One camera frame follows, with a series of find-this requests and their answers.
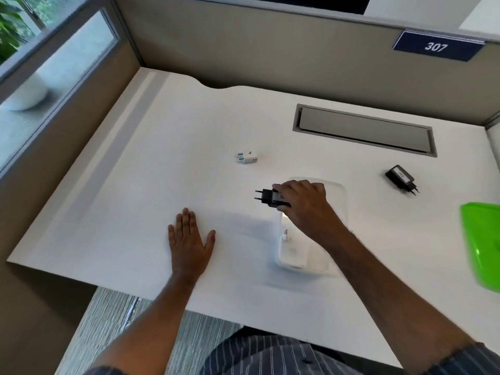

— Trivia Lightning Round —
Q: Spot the person's right hand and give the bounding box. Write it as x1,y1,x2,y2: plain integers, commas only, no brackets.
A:
272,180,351,248

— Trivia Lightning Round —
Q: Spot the person's left hand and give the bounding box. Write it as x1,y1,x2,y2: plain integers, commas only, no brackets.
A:
168,208,216,278

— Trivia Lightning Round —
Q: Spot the long black charger white label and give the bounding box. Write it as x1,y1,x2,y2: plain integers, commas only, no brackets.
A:
254,187,292,209

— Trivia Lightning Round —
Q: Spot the large square white charger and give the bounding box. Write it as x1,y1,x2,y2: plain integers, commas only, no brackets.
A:
276,228,307,270

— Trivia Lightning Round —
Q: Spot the clear plastic container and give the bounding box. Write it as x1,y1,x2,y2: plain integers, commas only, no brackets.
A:
271,177,348,276

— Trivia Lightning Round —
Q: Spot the compact black charger white label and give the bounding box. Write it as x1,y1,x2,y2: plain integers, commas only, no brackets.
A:
385,164,421,196

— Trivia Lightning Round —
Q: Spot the green lid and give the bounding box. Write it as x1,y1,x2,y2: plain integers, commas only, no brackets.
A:
459,202,500,293

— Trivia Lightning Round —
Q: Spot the person's right forearm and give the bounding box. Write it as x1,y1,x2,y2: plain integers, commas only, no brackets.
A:
326,230,477,364

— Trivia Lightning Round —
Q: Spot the person's left forearm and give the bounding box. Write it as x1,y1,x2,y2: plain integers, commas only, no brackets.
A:
93,271,200,375

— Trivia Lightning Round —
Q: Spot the beige desk partition panel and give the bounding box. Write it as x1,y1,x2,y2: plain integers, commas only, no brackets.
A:
111,0,500,128

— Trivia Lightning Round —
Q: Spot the beige partition with glass window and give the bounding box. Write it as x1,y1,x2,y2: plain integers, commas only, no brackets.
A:
0,0,142,375

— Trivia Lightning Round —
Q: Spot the white desk side divider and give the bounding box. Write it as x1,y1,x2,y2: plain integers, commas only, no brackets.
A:
485,122,500,168

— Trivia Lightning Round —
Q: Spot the blue desk number sign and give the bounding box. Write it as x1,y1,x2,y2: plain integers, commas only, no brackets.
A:
392,30,486,63

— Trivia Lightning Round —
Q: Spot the black monitor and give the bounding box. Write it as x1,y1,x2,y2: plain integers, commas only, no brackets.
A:
238,0,372,15

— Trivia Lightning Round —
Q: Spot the white plant pot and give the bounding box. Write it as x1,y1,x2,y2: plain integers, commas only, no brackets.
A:
2,72,49,112

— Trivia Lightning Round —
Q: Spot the green potted plant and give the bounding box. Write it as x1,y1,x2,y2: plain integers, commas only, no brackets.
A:
0,0,36,63

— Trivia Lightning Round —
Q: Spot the grey desk cable hatch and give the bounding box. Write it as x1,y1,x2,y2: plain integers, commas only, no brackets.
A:
292,103,438,159

